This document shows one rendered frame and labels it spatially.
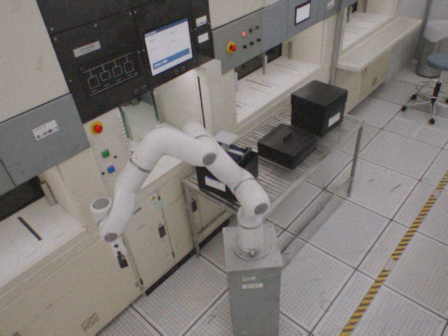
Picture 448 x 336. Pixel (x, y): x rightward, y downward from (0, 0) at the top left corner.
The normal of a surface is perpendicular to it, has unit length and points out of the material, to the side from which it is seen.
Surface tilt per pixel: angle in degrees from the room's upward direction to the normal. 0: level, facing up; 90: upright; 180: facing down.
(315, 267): 0
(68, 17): 90
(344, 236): 0
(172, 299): 0
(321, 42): 90
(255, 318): 90
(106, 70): 90
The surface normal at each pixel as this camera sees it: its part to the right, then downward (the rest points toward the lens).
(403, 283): -0.07, -0.78
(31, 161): 0.74, 0.37
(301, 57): -0.66, 0.51
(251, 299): 0.05, 0.62
